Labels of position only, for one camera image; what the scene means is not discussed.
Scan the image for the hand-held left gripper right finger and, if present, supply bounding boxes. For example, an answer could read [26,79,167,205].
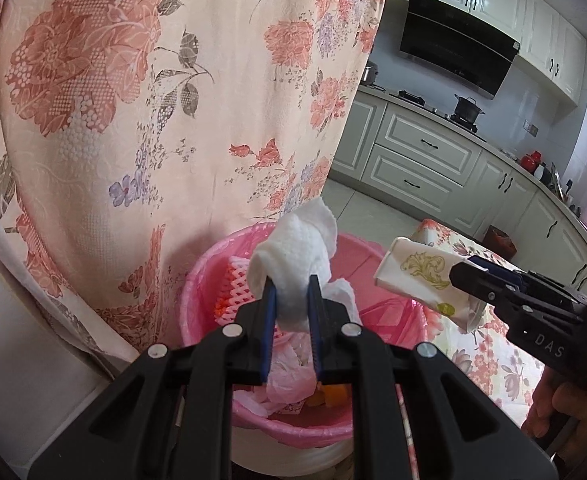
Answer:
[307,274,554,480]

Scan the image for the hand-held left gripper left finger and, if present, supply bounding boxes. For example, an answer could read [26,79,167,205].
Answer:
[26,280,279,480]

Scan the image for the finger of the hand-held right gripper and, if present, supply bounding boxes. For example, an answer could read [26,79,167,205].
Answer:
[468,255,539,287]
[448,259,524,313]

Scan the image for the white plastic bag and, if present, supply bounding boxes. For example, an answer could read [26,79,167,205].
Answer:
[266,327,324,406]

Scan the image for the small pink foam fruit net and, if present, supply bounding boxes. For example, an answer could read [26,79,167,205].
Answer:
[212,255,254,325]

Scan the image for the gold-print paper cup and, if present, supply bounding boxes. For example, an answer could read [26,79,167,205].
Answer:
[373,236,484,333]

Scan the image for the bin with pink plastic liner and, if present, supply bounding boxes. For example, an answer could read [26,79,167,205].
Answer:
[178,223,444,468]

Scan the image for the white tissue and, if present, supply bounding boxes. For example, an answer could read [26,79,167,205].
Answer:
[250,197,338,333]

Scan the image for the person's right hand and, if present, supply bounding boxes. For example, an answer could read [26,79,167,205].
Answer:
[521,366,584,443]

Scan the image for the red floor bin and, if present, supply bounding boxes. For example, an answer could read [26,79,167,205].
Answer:
[483,226,517,261]

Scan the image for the floral tablecloth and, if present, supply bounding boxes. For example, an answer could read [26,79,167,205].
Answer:
[408,218,564,461]

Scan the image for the leaning metal tray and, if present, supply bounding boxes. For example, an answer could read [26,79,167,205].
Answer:
[548,161,571,196]

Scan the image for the white lower kitchen cabinets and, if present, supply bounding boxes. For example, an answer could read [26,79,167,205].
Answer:
[331,87,587,291]

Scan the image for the white kitchen cabinets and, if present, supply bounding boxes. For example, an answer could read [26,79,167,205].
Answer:
[388,0,587,106]
[331,87,587,291]

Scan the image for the black cooking pot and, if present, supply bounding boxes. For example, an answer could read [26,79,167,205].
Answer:
[454,94,487,122]

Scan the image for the black gas stove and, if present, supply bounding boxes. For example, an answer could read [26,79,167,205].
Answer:
[397,90,488,142]

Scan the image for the black range hood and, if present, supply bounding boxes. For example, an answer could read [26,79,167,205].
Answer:
[399,0,521,101]

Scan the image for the white upper kitchen cabinets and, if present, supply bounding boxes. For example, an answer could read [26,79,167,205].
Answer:
[388,0,587,106]

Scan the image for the floral curtain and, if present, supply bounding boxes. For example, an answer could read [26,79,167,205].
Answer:
[0,0,397,361]

